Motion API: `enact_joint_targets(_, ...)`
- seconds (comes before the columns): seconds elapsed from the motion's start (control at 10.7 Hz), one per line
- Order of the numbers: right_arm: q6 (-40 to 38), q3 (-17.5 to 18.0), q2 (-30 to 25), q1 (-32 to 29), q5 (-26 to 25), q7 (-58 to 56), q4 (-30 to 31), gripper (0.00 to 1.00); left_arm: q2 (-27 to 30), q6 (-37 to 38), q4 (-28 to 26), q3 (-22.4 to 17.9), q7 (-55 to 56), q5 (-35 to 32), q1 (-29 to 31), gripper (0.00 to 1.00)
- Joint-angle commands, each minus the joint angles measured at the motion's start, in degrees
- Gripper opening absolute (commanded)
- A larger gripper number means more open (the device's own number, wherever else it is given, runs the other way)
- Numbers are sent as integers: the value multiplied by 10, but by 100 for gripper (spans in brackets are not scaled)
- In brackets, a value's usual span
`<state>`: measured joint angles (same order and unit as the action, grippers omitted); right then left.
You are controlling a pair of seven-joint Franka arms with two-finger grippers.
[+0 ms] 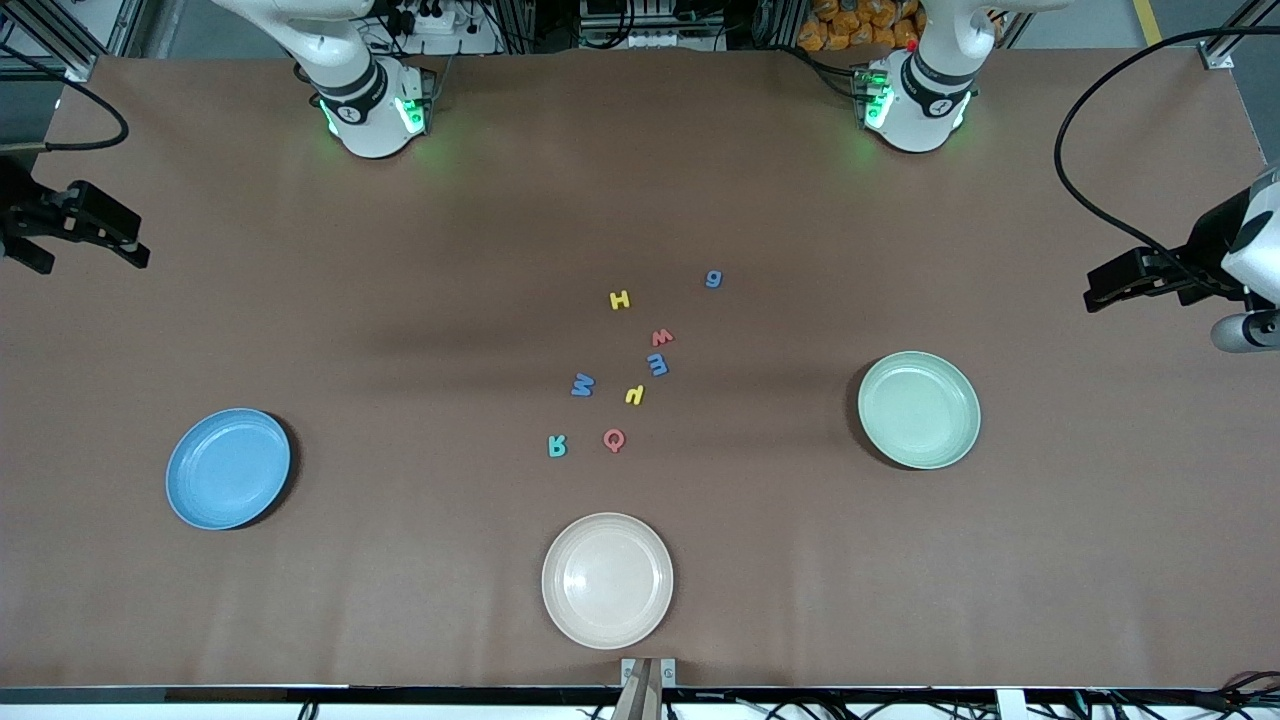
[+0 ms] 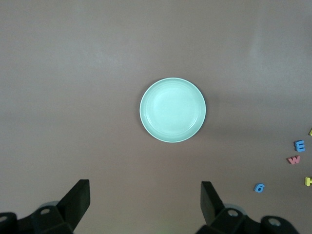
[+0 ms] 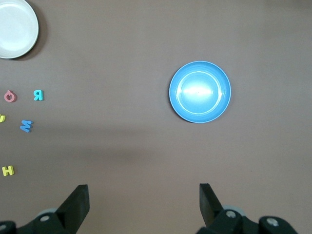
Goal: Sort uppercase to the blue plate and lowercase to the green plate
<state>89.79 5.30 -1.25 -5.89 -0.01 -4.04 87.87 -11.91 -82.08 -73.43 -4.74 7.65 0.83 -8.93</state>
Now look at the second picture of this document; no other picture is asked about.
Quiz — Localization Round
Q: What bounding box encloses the red foam letter w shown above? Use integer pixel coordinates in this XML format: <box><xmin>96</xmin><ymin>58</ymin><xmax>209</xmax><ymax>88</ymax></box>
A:
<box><xmin>286</xmin><ymin>155</ymin><xmax>301</xmax><ymax>165</ymax></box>

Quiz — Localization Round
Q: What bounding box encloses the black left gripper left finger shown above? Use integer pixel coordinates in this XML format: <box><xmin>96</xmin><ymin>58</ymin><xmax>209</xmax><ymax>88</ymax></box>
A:
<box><xmin>57</xmin><ymin>179</ymin><xmax>91</xmax><ymax>231</ymax></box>

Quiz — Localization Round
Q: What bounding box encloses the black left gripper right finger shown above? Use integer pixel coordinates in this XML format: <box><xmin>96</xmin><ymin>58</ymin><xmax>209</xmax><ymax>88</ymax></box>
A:
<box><xmin>200</xmin><ymin>181</ymin><xmax>224</xmax><ymax>227</ymax></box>

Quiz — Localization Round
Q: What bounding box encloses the blue foam letter m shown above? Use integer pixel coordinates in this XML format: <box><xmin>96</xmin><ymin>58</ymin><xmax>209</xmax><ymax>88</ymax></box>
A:
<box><xmin>293</xmin><ymin>140</ymin><xmax>306</xmax><ymax>153</ymax></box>

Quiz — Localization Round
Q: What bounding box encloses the green plate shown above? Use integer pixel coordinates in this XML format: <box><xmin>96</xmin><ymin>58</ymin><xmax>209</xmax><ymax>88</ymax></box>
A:
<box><xmin>139</xmin><ymin>77</ymin><xmax>207</xmax><ymax>143</ymax></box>

